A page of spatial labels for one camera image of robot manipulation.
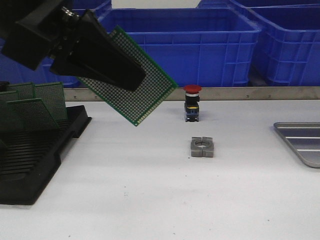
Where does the black slotted board rack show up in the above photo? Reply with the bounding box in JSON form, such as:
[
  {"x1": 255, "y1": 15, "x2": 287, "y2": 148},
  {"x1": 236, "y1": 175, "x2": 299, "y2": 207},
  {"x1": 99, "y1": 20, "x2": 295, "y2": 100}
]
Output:
[{"x1": 0, "y1": 105, "x2": 92, "y2": 205}]

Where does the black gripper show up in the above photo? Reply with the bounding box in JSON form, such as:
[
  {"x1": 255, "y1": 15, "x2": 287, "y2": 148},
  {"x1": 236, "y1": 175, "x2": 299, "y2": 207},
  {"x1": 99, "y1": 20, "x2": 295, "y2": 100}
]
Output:
[{"x1": 0, "y1": 0, "x2": 146, "y2": 91}]

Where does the blue plastic crate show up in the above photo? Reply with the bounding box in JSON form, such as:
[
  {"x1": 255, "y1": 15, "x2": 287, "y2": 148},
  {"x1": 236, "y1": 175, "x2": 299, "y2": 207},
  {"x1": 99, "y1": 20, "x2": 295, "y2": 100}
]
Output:
[
  {"x1": 248, "y1": 6, "x2": 320, "y2": 87},
  {"x1": 0, "y1": 0, "x2": 104, "y2": 88},
  {"x1": 196, "y1": 0, "x2": 248, "y2": 10},
  {"x1": 100, "y1": 8, "x2": 261, "y2": 87},
  {"x1": 230, "y1": 0, "x2": 320, "y2": 8}
]

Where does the grey square clamp block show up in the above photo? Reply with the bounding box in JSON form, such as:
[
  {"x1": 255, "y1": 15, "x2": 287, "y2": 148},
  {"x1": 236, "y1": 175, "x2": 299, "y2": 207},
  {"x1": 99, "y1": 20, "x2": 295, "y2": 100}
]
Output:
[{"x1": 190, "y1": 136, "x2": 215, "y2": 158}]

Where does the red emergency stop button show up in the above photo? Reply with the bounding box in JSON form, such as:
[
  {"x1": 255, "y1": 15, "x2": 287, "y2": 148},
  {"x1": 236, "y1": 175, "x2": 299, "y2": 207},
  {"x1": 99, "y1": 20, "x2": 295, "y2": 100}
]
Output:
[{"x1": 183, "y1": 84, "x2": 202, "y2": 122}]

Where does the green perforated circuit board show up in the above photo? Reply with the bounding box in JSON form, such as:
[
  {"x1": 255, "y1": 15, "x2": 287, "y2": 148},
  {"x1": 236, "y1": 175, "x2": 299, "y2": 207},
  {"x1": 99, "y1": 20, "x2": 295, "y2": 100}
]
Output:
[
  {"x1": 0, "y1": 100, "x2": 25, "y2": 133},
  {"x1": 0, "y1": 90, "x2": 20, "y2": 102},
  {"x1": 78, "y1": 26, "x2": 178, "y2": 126},
  {"x1": 7, "y1": 98, "x2": 60, "y2": 132},
  {"x1": 0, "y1": 139, "x2": 8, "y2": 151},
  {"x1": 6, "y1": 82, "x2": 35, "y2": 100},
  {"x1": 34, "y1": 81, "x2": 68, "y2": 121}
]

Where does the silver metal tray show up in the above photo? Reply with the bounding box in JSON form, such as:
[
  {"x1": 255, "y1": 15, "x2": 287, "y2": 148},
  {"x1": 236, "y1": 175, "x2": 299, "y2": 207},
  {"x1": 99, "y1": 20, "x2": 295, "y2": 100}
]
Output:
[{"x1": 273, "y1": 122, "x2": 320, "y2": 168}]

